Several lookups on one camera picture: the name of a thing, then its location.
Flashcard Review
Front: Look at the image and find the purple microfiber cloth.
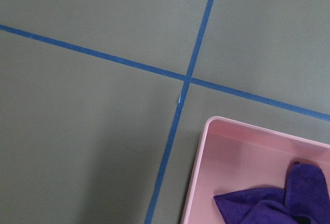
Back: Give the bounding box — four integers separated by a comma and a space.
214, 162, 329, 223

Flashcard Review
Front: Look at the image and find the pink plastic bin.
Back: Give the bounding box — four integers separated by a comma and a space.
181, 116, 329, 223

